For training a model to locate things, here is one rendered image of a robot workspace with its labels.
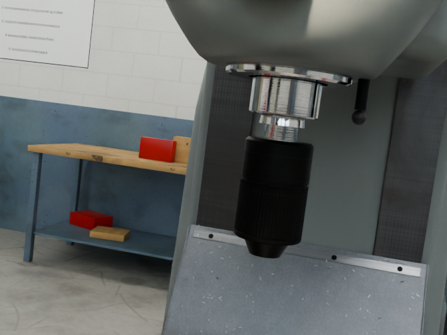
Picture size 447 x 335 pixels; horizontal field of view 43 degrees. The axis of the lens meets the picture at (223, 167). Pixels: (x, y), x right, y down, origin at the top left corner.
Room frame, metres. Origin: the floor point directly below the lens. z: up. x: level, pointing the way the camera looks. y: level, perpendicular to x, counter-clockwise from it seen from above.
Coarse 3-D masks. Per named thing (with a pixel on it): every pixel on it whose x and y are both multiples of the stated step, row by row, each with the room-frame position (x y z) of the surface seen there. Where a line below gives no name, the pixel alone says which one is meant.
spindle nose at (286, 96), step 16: (256, 80) 0.38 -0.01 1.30; (272, 80) 0.37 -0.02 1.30; (288, 80) 0.37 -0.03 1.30; (304, 80) 0.37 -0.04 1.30; (256, 96) 0.38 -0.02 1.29; (272, 96) 0.37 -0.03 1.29; (288, 96) 0.37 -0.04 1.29; (304, 96) 0.37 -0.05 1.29; (320, 96) 0.38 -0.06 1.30; (256, 112) 0.40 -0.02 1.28; (272, 112) 0.37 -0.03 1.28; (288, 112) 0.37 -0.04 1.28; (304, 112) 0.37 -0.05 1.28
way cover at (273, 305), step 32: (192, 256) 0.76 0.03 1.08; (224, 256) 0.76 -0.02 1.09; (256, 256) 0.75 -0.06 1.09; (288, 256) 0.74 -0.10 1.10; (320, 256) 0.74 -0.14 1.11; (352, 256) 0.73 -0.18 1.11; (192, 288) 0.74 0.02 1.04; (224, 288) 0.74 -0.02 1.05; (256, 288) 0.73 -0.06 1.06; (288, 288) 0.72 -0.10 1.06; (320, 288) 0.72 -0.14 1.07; (352, 288) 0.71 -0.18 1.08; (384, 288) 0.71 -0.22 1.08; (416, 288) 0.70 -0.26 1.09; (192, 320) 0.72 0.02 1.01; (224, 320) 0.72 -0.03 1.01; (256, 320) 0.71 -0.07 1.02; (288, 320) 0.70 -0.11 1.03; (320, 320) 0.70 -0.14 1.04; (352, 320) 0.69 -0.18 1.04; (384, 320) 0.69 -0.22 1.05; (416, 320) 0.68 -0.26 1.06
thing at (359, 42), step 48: (192, 0) 0.32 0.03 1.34; (240, 0) 0.31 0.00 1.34; (288, 0) 0.30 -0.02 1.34; (336, 0) 0.30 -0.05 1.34; (384, 0) 0.30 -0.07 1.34; (432, 0) 0.32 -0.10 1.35; (240, 48) 0.33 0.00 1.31; (288, 48) 0.32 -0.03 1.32; (336, 48) 0.31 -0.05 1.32; (384, 48) 0.33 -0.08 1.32
